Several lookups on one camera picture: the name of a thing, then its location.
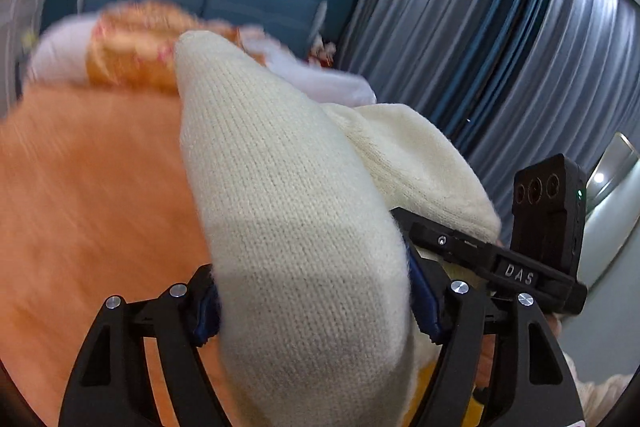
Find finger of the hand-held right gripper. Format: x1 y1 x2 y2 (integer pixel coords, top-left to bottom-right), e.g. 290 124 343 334
390 206 502 281

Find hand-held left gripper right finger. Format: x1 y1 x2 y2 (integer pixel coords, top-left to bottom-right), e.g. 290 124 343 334
400 243 586 427

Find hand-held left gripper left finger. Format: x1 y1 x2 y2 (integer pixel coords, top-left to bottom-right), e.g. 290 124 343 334
59 264 236 427

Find cream knit sweater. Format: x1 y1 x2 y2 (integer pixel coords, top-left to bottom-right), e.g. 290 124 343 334
172 29 503 427

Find orange bed sheet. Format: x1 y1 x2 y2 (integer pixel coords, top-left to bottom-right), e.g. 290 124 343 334
0 84 232 427

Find grey blue curtains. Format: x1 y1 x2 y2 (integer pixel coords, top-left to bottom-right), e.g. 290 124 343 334
339 0 640 188

